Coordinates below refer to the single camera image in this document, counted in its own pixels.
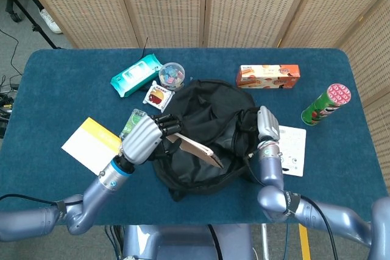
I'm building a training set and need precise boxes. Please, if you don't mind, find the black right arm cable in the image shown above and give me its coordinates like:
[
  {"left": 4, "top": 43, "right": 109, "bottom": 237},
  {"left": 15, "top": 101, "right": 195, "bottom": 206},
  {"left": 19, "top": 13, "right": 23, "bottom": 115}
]
[{"left": 243, "top": 152, "right": 339, "bottom": 260}]

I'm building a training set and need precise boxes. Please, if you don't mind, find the black chair caster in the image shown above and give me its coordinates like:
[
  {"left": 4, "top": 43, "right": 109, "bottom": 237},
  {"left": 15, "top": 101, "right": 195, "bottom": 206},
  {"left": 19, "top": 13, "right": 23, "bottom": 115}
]
[{"left": 5, "top": 0, "right": 23, "bottom": 23}]

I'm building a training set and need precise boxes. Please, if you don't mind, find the wicker folding screen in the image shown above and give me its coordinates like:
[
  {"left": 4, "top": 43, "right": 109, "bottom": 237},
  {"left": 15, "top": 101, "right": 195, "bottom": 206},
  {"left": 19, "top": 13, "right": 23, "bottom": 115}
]
[{"left": 15, "top": 0, "right": 390, "bottom": 192}]

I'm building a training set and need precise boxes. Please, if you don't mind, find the green chips can pink lid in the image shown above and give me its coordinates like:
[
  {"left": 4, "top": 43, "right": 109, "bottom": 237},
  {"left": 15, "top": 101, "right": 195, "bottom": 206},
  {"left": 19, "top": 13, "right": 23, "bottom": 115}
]
[{"left": 300, "top": 83, "right": 352, "bottom": 126}]

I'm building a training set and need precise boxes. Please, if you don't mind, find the clear water bottle green label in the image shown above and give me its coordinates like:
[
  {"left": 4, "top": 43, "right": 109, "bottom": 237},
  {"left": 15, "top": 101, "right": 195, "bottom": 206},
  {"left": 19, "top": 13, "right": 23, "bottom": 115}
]
[{"left": 119, "top": 108, "right": 149, "bottom": 139}]

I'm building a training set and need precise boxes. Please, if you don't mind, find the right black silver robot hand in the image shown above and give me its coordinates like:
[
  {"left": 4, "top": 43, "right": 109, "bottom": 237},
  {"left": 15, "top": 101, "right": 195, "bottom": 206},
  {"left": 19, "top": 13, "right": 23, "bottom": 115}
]
[{"left": 240, "top": 106, "right": 280, "bottom": 144}]

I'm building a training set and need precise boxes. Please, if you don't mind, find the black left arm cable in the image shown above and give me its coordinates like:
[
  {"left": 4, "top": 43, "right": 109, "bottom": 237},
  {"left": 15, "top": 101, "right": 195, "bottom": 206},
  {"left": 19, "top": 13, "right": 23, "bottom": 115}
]
[{"left": 0, "top": 193, "right": 85, "bottom": 209}]

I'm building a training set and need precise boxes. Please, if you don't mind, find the blue-grey robot torso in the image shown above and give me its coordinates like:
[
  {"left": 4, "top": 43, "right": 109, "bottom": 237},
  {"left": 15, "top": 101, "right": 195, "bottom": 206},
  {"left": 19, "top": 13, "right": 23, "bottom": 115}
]
[{"left": 121, "top": 224, "right": 255, "bottom": 260}]

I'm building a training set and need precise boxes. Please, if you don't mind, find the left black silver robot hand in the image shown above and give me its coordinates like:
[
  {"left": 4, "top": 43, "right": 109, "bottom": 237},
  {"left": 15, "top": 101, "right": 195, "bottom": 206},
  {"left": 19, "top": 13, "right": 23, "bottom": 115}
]
[{"left": 118, "top": 113, "right": 183, "bottom": 165}]

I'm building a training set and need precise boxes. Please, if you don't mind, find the white card box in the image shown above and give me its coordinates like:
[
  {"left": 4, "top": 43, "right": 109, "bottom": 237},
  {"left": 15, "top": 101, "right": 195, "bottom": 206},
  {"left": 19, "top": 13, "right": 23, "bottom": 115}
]
[{"left": 278, "top": 125, "right": 307, "bottom": 178}]

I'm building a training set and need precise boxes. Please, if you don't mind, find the black tripod stand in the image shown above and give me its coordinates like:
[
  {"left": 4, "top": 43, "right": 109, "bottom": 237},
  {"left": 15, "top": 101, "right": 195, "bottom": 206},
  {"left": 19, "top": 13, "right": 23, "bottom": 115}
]
[{"left": 0, "top": 0, "right": 63, "bottom": 50}]

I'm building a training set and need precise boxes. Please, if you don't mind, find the blue hanging cable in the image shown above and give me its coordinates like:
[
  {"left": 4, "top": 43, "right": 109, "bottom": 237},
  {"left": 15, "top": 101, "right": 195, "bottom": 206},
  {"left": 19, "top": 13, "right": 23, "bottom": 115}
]
[{"left": 283, "top": 222, "right": 289, "bottom": 260}]

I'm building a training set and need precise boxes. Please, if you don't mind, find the floor cable bundle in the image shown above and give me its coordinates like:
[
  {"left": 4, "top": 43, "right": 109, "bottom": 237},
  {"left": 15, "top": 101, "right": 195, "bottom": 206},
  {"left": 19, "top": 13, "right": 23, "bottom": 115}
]
[{"left": 0, "top": 28, "right": 24, "bottom": 139}]

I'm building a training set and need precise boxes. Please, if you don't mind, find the yellow and white book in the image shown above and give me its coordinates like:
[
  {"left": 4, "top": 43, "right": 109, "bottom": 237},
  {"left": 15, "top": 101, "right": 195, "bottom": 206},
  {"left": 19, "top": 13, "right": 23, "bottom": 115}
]
[{"left": 61, "top": 116, "right": 122, "bottom": 176}]

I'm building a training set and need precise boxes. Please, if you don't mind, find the yellow floor tape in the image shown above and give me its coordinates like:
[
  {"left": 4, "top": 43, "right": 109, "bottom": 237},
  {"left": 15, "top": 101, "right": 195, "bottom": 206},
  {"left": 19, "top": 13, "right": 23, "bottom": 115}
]
[{"left": 298, "top": 223, "right": 311, "bottom": 260}]

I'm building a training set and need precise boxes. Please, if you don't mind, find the metal table leg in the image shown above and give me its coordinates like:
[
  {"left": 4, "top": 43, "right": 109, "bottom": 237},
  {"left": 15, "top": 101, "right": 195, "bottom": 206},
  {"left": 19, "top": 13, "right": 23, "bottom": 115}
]
[{"left": 261, "top": 223, "right": 271, "bottom": 260}]

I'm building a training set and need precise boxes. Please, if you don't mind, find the clear tub of coloured clips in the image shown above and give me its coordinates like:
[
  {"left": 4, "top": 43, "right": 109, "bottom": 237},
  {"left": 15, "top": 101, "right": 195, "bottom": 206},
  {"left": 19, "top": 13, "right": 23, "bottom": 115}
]
[{"left": 158, "top": 62, "right": 186, "bottom": 91}]

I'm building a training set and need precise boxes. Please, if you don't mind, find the white shoe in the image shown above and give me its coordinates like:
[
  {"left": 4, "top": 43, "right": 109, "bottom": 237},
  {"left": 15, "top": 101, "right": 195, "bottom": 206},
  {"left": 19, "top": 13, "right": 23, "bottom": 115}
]
[{"left": 39, "top": 9, "right": 63, "bottom": 34}]

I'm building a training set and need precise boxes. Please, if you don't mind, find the orange biscuit box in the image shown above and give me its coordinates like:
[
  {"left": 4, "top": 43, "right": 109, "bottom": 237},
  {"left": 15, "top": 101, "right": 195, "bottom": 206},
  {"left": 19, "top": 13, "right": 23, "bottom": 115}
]
[{"left": 236, "top": 64, "right": 301, "bottom": 90}]

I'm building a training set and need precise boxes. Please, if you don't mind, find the teal wet wipes pack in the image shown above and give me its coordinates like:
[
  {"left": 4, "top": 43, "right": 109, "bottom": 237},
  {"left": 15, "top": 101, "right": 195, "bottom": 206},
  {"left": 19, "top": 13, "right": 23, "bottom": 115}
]
[{"left": 110, "top": 54, "right": 164, "bottom": 98}]

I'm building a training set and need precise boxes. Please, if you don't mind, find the blue carpet table cover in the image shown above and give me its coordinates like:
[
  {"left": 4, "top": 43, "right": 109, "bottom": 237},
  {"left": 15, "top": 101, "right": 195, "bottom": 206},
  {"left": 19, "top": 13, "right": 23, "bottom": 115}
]
[{"left": 0, "top": 47, "right": 380, "bottom": 227}]

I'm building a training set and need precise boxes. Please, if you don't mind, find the white red snack packet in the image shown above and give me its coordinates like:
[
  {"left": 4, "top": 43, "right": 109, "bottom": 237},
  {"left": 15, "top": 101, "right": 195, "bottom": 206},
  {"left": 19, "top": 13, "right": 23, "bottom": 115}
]
[{"left": 143, "top": 82, "right": 175, "bottom": 113}]

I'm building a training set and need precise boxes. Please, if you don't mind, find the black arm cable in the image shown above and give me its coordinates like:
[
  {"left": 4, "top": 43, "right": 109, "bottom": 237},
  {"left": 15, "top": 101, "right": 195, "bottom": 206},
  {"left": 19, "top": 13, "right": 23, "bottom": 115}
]
[
  {"left": 243, "top": 152, "right": 339, "bottom": 260},
  {"left": 0, "top": 193, "right": 85, "bottom": 209}
]

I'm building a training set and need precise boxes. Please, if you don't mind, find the black backpack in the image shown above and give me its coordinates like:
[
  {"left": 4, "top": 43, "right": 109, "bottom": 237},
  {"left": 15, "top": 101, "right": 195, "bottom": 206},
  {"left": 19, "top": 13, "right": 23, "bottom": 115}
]
[{"left": 151, "top": 79, "right": 269, "bottom": 202}]

